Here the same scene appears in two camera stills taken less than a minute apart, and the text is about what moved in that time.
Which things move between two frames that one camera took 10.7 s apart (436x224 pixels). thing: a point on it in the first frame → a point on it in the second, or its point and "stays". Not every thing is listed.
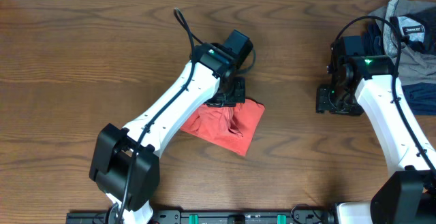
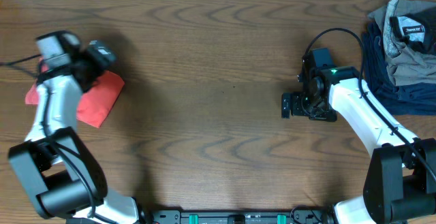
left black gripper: x=240 y=98 → x=106 y=50
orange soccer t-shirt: x=232 y=127 → x=97 y=99
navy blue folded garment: x=421 y=97 stays
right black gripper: x=323 y=103 → x=328 y=114
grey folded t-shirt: x=415 y=67 stays
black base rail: x=163 y=216 stays
